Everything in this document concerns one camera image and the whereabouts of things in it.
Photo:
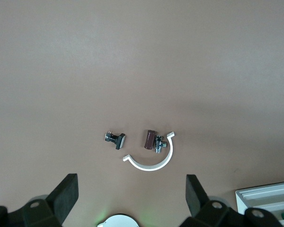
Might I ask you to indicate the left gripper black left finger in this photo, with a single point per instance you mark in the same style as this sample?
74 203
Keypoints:
65 194

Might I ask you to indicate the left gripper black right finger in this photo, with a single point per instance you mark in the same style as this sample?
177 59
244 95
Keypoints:
196 196

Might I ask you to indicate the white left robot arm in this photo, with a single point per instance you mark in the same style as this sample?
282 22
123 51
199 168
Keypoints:
119 222

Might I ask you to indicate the white drawer cabinet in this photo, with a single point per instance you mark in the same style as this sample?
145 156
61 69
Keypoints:
240 201

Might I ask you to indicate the black square push button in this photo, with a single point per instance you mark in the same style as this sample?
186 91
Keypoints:
119 141

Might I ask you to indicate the chrome angle valve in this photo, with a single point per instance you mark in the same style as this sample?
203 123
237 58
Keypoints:
159 143

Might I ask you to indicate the brown table mat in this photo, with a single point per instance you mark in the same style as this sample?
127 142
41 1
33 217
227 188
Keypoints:
142 71

